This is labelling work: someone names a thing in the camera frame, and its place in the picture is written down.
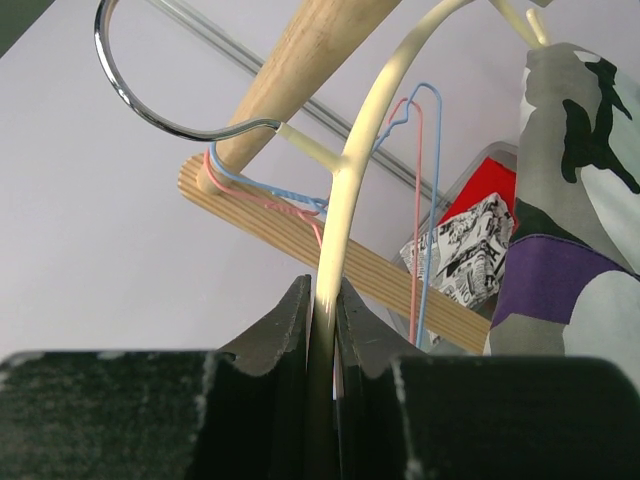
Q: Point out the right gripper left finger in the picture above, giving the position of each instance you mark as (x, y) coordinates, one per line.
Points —
(231, 413)

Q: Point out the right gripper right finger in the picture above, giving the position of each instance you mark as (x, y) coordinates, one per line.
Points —
(404, 414)

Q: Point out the black white print trousers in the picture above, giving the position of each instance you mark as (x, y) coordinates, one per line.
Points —
(468, 252)

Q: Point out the purple camouflage trousers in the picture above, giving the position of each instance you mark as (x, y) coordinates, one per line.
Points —
(571, 282)

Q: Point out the red trousers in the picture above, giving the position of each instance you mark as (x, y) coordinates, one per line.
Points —
(490, 177)

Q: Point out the cream wooden hanger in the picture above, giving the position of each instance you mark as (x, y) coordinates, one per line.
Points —
(347, 168)

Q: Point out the pink wire hanger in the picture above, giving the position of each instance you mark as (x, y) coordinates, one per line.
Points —
(307, 216)

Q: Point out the light blue wire hanger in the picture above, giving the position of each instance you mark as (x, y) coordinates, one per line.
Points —
(321, 205)

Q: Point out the clear plastic bin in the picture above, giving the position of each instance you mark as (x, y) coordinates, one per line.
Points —
(501, 152)

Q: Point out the wooden clothes rack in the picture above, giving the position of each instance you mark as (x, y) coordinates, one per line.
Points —
(372, 275)

